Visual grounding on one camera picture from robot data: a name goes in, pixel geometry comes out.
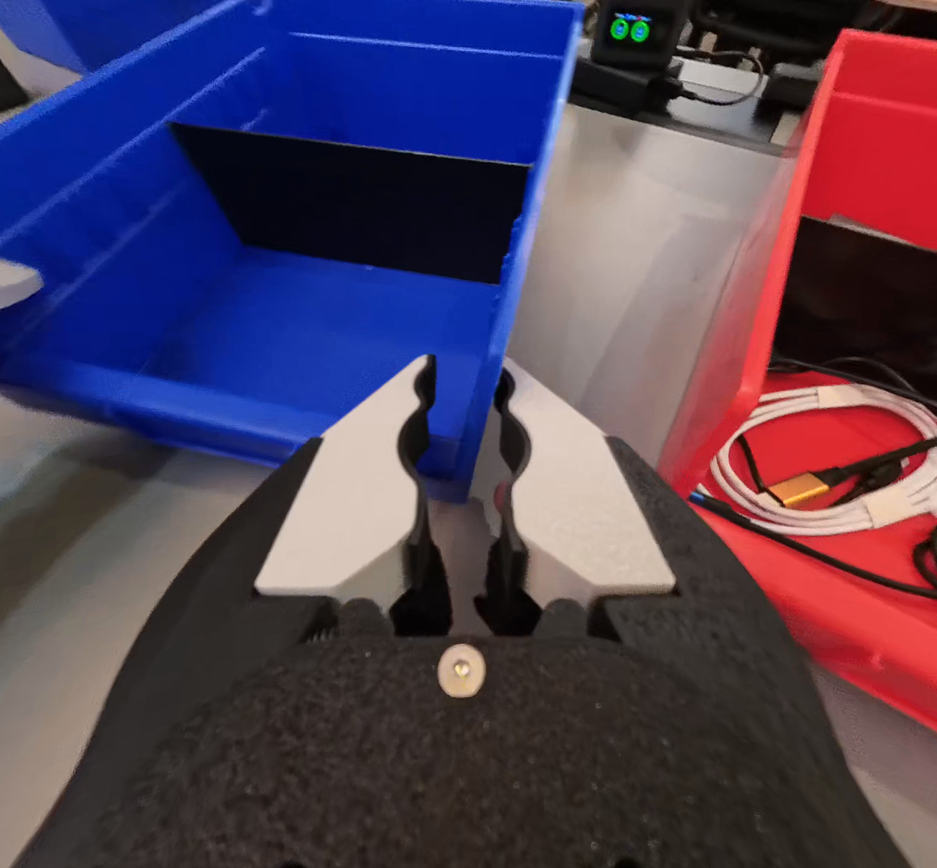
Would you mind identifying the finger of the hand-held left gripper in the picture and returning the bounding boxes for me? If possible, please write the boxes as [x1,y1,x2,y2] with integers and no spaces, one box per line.
[0,260,43,310]

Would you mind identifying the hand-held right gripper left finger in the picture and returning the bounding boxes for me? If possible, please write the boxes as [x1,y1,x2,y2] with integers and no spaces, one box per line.
[253,354,450,636]

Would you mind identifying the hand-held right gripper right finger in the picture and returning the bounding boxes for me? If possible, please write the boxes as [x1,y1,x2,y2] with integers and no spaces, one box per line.
[474,363,677,636]

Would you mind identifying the black cable blue-ringed plugs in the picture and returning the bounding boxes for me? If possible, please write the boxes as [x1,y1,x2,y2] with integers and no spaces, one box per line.
[688,491,937,599]

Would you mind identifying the black cable gold plug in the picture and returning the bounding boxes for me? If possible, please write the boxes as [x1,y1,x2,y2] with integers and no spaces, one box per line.
[735,434,937,512]

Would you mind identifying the white cable bundle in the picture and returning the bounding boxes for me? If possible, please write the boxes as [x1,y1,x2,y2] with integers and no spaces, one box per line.
[709,385,937,538]

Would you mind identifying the red plastic bin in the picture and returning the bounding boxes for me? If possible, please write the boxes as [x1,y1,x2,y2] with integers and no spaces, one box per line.
[657,28,937,731]

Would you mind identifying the black bin divider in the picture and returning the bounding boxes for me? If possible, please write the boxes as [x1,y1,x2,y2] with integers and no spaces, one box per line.
[170,123,533,287]
[774,215,937,378]

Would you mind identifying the black charging dock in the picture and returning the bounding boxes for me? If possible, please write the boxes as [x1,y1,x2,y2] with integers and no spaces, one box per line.
[570,55,689,116]

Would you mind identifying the black power cable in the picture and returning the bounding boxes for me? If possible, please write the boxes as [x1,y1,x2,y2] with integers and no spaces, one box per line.
[659,50,767,109]

